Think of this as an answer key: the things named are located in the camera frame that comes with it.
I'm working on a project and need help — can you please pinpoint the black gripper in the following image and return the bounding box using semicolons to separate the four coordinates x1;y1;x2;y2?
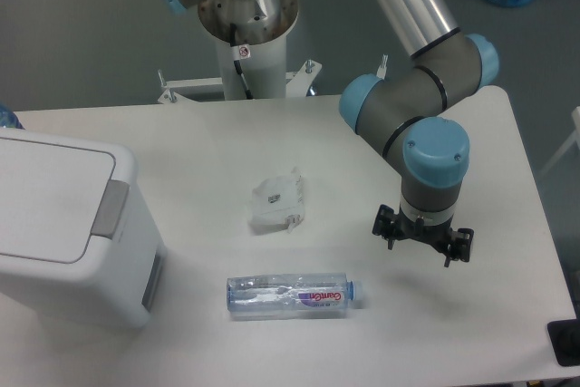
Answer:
372;203;474;268

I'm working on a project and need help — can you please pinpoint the white push-lid trash can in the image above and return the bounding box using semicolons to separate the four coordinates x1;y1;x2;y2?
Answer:
1;128;167;328

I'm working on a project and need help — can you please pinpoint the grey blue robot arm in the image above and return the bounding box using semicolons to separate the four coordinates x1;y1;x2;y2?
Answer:
164;0;499;262

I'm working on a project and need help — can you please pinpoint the clear plastic water bottle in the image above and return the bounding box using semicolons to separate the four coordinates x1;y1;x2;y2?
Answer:
226;273;364;317

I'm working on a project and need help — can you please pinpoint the black clamp on table edge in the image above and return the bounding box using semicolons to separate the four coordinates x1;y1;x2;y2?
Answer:
547;319;579;367

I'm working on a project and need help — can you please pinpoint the blue patterned object at left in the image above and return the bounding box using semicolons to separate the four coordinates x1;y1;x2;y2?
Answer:
0;103;24;130

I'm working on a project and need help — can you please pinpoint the white frame at right edge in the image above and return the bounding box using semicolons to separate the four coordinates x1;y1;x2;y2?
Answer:
538;106;580;179

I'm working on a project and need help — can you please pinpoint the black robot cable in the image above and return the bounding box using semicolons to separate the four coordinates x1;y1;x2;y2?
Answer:
227;22;255;101

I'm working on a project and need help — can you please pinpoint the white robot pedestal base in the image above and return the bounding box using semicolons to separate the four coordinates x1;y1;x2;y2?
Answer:
158;0;323;103

